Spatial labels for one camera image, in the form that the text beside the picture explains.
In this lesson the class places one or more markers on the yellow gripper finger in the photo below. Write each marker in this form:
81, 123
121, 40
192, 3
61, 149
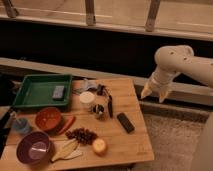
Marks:
163, 94
146, 91

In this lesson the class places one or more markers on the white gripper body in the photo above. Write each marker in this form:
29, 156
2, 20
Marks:
161, 80

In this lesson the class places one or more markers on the orange bowl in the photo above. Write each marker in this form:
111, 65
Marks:
48, 118

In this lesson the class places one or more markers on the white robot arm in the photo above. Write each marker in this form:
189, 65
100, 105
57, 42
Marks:
171, 62

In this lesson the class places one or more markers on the black remote control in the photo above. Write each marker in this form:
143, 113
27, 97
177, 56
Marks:
125, 122

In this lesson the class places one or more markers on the black marker pen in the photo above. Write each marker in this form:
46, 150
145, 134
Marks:
110, 108

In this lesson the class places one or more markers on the small dark bottle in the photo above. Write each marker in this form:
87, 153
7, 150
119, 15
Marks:
100, 89

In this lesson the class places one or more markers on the small glass jar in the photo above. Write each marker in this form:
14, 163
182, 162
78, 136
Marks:
98, 111

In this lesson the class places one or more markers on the crumpled grey wrapper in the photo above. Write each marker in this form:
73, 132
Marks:
85, 86

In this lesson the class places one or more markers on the white round container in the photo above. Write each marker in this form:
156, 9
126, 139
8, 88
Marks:
87, 99

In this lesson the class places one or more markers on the yellow apple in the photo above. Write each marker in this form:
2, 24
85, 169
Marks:
99, 146

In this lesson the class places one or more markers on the bunch of dark grapes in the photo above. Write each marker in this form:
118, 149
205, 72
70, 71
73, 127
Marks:
82, 135

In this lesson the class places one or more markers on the red chili pepper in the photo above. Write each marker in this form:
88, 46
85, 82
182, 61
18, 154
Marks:
67, 125

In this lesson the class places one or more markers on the grey sponge block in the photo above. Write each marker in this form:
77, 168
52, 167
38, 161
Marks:
58, 92

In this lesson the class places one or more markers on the banana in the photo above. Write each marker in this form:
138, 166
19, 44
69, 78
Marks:
65, 150

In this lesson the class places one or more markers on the green plastic tray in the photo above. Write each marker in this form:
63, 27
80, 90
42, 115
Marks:
36, 91

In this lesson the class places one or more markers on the purple bowl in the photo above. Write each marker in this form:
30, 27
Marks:
33, 148

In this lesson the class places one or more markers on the small blue cup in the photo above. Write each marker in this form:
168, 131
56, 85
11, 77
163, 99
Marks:
21, 125

